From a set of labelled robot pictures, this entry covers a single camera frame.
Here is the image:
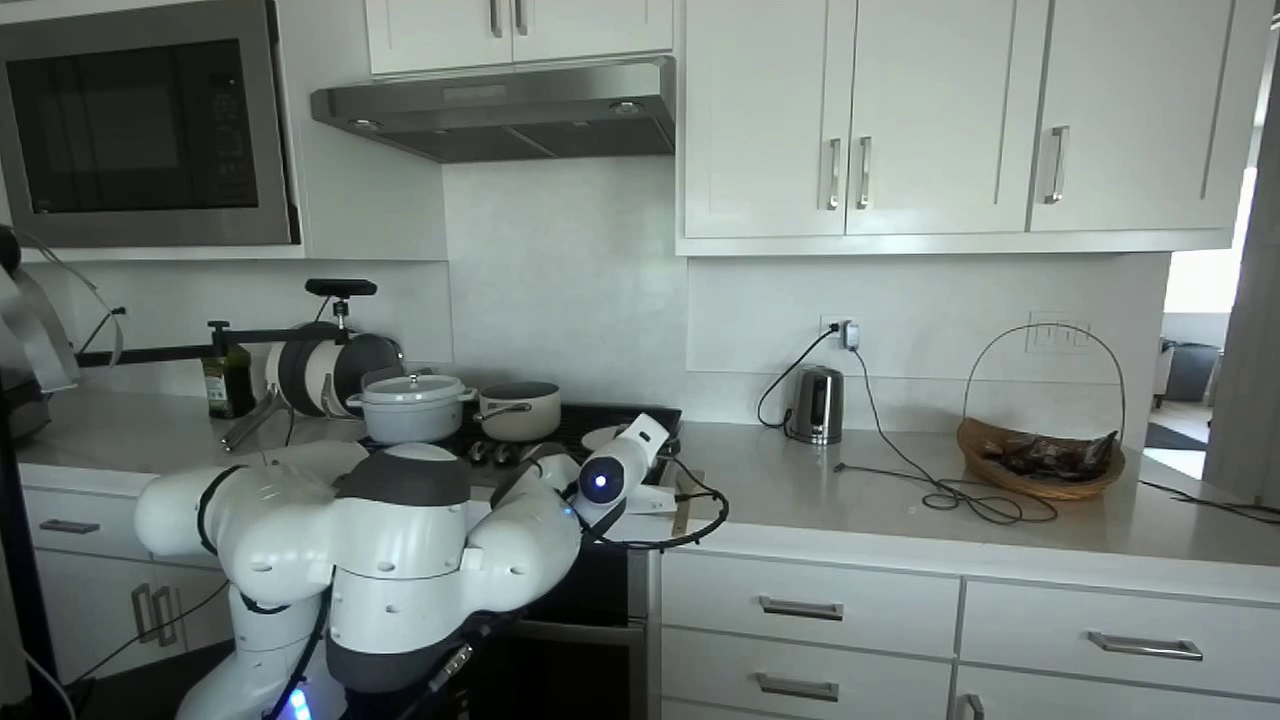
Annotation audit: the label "black wall plug adapter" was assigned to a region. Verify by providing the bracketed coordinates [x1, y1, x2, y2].
[826, 321, 858, 352]

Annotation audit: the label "white lower drawer cabinets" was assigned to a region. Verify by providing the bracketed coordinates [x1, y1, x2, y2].
[660, 550, 1280, 720]

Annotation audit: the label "white saucepan with steel handle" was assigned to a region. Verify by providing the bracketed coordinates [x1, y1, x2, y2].
[477, 383, 561, 445]

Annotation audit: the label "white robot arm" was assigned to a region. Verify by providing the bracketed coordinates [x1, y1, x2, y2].
[137, 439, 651, 720]

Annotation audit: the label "white upper wall cabinets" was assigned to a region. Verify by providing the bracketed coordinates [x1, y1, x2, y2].
[271, 0, 1280, 265]

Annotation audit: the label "built-in microwave oven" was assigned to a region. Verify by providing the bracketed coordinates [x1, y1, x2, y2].
[0, 0, 296, 246]

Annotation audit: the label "white lidded casserole pot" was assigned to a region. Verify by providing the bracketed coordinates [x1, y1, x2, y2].
[354, 377, 470, 445]

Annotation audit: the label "black power cable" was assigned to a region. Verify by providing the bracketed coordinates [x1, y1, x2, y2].
[750, 322, 1065, 526]

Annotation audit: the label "black built-in oven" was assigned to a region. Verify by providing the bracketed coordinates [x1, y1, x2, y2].
[456, 547, 649, 720]

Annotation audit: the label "wooden basket with wire handle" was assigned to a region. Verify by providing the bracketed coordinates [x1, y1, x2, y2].
[956, 321, 1128, 505]

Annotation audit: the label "stainless range hood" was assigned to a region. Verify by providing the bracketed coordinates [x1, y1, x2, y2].
[312, 55, 674, 162]

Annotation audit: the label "black gas stove top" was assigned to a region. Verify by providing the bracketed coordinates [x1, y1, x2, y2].
[461, 401, 668, 505]

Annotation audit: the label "dark glass bottle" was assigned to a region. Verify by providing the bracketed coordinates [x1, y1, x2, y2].
[203, 321, 254, 420]

